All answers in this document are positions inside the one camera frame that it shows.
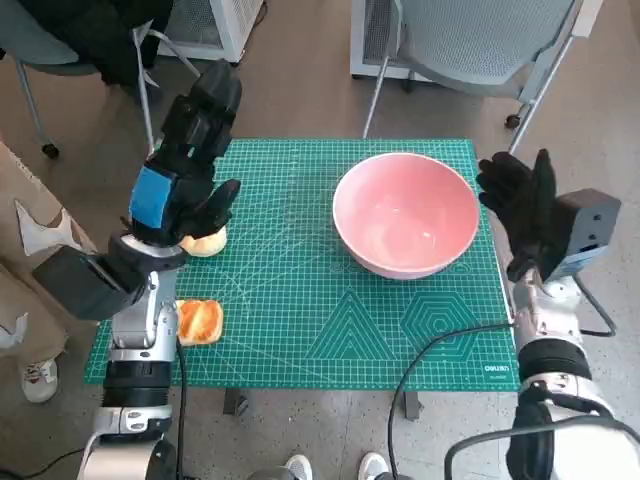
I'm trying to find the teal seat chair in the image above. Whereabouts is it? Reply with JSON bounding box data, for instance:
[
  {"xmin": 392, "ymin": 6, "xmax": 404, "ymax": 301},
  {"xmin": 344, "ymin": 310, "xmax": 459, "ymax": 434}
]
[{"xmin": 0, "ymin": 0, "xmax": 211, "ymax": 159}]

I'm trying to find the grey table foot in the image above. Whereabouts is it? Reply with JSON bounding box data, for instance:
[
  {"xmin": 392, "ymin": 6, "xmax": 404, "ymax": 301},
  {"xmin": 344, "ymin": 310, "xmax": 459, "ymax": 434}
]
[
  {"xmin": 223, "ymin": 388, "xmax": 250, "ymax": 416},
  {"xmin": 402, "ymin": 390, "xmax": 425, "ymax": 420}
]

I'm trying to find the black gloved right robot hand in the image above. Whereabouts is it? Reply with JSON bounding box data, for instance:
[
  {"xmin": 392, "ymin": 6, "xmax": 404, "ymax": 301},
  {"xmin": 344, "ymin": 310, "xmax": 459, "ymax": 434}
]
[{"xmin": 474, "ymin": 148, "xmax": 576, "ymax": 281}]

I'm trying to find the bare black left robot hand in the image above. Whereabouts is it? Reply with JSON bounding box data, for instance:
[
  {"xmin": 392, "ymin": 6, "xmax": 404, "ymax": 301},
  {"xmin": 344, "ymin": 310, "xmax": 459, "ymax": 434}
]
[{"xmin": 121, "ymin": 59, "xmax": 244, "ymax": 251}]

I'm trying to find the white shoe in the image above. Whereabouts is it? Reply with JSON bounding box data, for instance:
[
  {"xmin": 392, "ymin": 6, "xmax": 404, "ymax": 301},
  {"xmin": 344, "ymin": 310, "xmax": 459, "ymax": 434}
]
[
  {"xmin": 358, "ymin": 451, "xmax": 389, "ymax": 480},
  {"xmin": 284, "ymin": 453, "xmax": 314, "ymax": 480}
]

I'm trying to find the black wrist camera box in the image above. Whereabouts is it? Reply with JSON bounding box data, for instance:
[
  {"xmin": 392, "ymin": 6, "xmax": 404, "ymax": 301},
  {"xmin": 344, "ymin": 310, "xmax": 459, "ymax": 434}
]
[
  {"xmin": 542, "ymin": 188, "xmax": 623, "ymax": 281},
  {"xmin": 32, "ymin": 244, "xmax": 146, "ymax": 321}
]

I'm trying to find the grey mesh chair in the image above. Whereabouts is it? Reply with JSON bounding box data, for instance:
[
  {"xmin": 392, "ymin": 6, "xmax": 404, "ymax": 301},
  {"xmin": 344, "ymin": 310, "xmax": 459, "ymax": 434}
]
[{"xmin": 359, "ymin": 0, "xmax": 596, "ymax": 156}]

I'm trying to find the round pale bread bun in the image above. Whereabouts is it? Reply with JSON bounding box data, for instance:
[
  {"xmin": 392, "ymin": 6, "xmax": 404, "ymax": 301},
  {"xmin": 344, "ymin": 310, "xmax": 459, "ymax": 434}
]
[{"xmin": 178, "ymin": 222, "xmax": 229, "ymax": 259}]

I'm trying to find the green cutting mat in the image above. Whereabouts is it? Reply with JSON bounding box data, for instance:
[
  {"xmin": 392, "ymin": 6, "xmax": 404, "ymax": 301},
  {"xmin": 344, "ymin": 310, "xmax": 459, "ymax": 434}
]
[{"xmin": 82, "ymin": 138, "xmax": 521, "ymax": 392}]

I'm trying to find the white mesh cabinet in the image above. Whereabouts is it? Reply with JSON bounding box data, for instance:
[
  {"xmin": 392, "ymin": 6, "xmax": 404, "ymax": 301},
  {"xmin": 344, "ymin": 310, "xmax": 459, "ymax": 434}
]
[
  {"xmin": 149, "ymin": 0, "xmax": 266, "ymax": 64},
  {"xmin": 349, "ymin": 0, "xmax": 436, "ymax": 84}
]

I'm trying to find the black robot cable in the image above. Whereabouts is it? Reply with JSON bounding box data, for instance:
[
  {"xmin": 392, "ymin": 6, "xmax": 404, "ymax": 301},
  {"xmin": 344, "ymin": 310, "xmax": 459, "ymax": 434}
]
[
  {"xmin": 174, "ymin": 344, "xmax": 190, "ymax": 480},
  {"xmin": 577, "ymin": 274, "xmax": 618, "ymax": 337},
  {"xmin": 388, "ymin": 322, "xmax": 519, "ymax": 480},
  {"xmin": 443, "ymin": 417, "xmax": 640, "ymax": 480}
]

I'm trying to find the pink bowl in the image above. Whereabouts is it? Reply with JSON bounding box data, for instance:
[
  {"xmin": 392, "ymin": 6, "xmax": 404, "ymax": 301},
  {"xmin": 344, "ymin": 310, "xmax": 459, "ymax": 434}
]
[{"xmin": 332, "ymin": 152, "xmax": 481, "ymax": 281}]

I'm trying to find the glazed braided bread loaf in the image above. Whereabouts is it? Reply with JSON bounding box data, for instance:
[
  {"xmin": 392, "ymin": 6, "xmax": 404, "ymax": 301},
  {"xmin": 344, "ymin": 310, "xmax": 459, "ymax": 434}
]
[{"xmin": 174, "ymin": 298, "xmax": 225, "ymax": 347}]

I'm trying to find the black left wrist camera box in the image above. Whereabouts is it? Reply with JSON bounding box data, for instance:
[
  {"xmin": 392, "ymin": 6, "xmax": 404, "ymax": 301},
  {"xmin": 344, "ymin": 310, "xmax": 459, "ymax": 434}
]
[{"xmin": 32, "ymin": 244, "xmax": 146, "ymax": 321}]

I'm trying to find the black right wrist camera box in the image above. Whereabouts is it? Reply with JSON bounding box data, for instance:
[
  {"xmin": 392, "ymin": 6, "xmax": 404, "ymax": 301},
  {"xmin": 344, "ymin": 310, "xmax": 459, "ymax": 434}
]
[{"xmin": 542, "ymin": 188, "xmax": 623, "ymax": 281}]

